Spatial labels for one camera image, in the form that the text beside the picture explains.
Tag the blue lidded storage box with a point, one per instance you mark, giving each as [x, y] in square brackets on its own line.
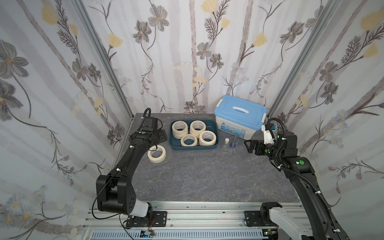
[239, 117]

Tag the small circuit board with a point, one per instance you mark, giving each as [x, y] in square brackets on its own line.
[147, 234]

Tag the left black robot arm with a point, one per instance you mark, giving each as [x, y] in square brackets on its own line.
[115, 192]

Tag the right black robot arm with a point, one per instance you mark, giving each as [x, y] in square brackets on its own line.
[280, 146]

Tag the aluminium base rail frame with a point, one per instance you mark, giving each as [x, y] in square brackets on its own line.
[195, 221]

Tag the teal plastic storage tray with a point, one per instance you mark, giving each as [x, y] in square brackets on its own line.
[176, 143]

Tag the small clear bottle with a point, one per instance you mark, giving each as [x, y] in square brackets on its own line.
[226, 146]

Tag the cream masking tape roll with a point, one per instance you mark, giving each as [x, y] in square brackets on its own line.
[197, 127]
[207, 138]
[189, 140]
[180, 126]
[157, 154]

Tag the lower cream tape roll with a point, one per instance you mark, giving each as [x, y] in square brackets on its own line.
[178, 135]

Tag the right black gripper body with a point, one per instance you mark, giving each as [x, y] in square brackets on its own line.
[256, 147]

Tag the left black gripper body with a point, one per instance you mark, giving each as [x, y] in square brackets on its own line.
[160, 136]

